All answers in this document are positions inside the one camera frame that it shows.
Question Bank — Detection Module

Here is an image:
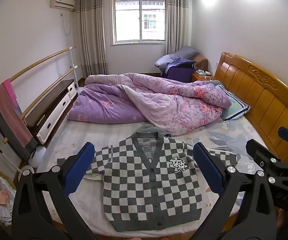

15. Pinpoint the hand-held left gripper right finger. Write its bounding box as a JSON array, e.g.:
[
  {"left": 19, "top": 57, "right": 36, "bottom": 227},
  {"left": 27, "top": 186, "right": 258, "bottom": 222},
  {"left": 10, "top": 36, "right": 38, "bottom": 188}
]
[{"left": 193, "top": 142, "right": 277, "bottom": 240}]

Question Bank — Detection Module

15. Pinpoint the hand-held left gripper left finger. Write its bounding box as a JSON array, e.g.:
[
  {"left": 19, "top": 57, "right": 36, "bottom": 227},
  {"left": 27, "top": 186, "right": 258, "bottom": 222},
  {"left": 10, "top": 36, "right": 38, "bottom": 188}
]
[{"left": 11, "top": 142, "right": 96, "bottom": 240}]

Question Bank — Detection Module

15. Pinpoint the grey white checkered cardigan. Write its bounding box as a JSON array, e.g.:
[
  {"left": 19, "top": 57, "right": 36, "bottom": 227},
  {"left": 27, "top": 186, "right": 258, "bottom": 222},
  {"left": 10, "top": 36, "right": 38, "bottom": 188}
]
[{"left": 84, "top": 130, "right": 241, "bottom": 232}]

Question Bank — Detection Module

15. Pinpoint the pile of pale clothes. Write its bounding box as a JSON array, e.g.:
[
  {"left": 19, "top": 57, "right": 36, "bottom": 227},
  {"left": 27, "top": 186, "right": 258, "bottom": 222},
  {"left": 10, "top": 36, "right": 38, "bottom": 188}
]
[{"left": 0, "top": 169, "right": 17, "bottom": 227}]

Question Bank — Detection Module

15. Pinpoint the white fluffy bed blanket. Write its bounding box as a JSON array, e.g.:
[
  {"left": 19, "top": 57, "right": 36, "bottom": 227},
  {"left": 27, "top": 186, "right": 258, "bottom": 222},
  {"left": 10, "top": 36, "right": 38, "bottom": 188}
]
[{"left": 34, "top": 116, "right": 268, "bottom": 233}]

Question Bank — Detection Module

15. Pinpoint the wooden bed headboard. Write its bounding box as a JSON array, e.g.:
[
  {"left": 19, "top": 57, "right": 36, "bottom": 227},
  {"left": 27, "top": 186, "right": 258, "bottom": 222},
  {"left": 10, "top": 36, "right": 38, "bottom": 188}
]
[{"left": 213, "top": 52, "right": 288, "bottom": 164}]

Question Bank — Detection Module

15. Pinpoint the teal striped pillow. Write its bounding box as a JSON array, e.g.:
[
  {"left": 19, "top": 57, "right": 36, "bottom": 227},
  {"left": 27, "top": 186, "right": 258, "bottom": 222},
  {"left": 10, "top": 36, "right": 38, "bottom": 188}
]
[{"left": 214, "top": 84, "right": 251, "bottom": 122}]

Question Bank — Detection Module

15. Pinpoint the dark top white cabinet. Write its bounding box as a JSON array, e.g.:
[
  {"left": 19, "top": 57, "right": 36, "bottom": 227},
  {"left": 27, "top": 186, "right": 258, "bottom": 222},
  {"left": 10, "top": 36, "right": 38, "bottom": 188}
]
[{"left": 25, "top": 79, "right": 78, "bottom": 145}]

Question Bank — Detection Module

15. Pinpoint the pink grey towel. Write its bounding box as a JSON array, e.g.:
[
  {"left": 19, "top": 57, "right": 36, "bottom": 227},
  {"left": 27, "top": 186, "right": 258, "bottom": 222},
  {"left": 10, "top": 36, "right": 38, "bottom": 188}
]
[{"left": 0, "top": 78, "right": 38, "bottom": 159}]

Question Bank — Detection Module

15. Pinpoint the purple floral quilt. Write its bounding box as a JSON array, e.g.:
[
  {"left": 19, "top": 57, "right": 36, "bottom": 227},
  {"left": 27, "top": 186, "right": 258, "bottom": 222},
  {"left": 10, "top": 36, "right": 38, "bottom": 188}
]
[{"left": 68, "top": 72, "right": 232, "bottom": 137}]

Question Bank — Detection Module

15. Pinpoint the wooden nightstand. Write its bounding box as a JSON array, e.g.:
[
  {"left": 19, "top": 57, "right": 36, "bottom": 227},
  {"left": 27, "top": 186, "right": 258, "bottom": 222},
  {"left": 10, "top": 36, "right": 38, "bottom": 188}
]
[{"left": 191, "top": 69, "right": 215, "bottom": 82}]

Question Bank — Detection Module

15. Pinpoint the purple blanket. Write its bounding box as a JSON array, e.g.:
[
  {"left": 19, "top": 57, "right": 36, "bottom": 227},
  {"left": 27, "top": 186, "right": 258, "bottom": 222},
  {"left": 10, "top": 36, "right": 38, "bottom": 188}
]
[{"left": 164, "top": 57, "right": 197, "bottom": 83}]

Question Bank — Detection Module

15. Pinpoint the brown armchair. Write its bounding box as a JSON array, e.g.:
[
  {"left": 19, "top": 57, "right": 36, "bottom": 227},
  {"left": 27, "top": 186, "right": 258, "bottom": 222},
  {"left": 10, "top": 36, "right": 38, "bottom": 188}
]
[{"left": 192, "top": 53, "right": 209, "bottom": 72}]

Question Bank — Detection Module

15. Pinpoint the grey blue pillow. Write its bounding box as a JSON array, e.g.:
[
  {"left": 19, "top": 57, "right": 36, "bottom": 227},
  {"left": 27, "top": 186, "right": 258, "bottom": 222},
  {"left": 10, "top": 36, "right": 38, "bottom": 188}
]
[{"left": 155, "top": 45, "right": 200, "bottom": 68}]

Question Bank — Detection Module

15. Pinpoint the grey beige striped curtain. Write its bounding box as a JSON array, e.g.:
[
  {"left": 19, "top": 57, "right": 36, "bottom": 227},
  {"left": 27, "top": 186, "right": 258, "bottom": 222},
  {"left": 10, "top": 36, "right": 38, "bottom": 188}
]
[
  {"left": 165, "top": 0, "right": 194, "bottom": 55},
  {"left": 80, "top": 0, "right": 109, "bottom": 77}
]

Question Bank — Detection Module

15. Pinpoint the white framed window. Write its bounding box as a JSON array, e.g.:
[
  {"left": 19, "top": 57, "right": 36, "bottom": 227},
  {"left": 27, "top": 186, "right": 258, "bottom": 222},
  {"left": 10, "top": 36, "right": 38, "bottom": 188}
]
[{"left": 111, "top": 0, "right": 167, "bottom": 45}]

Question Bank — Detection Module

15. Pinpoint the long wooden wall rail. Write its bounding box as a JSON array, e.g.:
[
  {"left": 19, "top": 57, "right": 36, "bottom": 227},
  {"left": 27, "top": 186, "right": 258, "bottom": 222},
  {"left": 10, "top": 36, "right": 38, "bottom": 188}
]
[
  {"left": 0, "top": 46, "right": 76, "bottom": 107},
  {"left": 21, "top": 64, "right": 82, "bottom": 119}
]

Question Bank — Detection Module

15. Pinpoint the white rail post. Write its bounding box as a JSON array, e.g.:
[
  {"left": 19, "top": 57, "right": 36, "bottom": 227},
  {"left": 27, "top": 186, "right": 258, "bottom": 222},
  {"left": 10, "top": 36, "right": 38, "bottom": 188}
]
[{"left": 68, "top": 46, "right": 79, "bottom": 88}]

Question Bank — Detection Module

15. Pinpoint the air conditioner power cable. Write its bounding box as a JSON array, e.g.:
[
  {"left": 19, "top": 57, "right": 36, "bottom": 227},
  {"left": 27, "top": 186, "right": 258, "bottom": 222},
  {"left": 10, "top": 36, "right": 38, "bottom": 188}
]
[{"left": 60, "top": 11, "right": 72, "bottom": 36}]

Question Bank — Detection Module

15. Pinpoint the white wall air conditioner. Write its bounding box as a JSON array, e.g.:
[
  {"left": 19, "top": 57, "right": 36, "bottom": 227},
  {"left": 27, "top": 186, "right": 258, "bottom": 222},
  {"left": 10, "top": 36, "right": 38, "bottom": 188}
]
[{"left": 49, "top": 0, "right": 75, "bottom": 12}]

